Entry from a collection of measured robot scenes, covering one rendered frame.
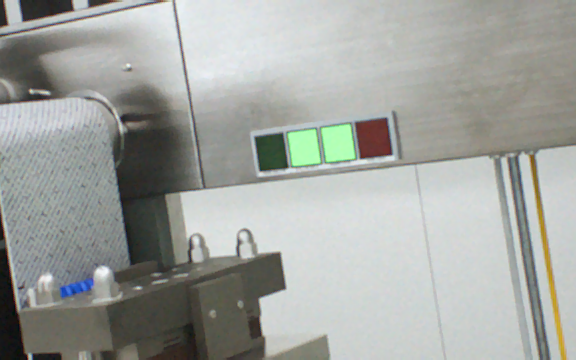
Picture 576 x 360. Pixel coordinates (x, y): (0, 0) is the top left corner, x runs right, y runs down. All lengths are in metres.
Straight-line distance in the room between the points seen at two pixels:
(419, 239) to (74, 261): 2.70
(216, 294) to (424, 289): 2.76
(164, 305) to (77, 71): 0.54
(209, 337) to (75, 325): 0.20
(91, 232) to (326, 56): 0.44
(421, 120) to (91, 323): 0.53
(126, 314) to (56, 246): 0.23
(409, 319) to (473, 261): 0.34
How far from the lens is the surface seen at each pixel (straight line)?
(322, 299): 4.84
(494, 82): 1.80
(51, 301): 1.84
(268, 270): 2.03
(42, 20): 2.28
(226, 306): 1.91
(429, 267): 4.58
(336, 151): 1.92
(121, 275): 1.97
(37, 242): 1.94
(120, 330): 1.77
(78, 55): 2.22
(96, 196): 2.03
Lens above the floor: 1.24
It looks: 3 degrees down
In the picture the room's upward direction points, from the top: 9 degrees counter-clockwise
